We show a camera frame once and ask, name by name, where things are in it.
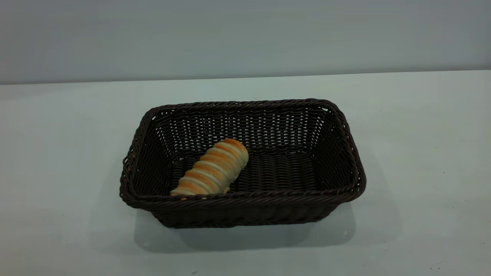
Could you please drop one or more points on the ridged golden bread loaf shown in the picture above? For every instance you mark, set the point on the ridged golden bread loaf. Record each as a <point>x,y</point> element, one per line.
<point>215,168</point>

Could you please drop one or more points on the dark brown woven basket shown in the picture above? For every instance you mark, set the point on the dark brown woven basket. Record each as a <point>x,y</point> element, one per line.
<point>245,212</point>

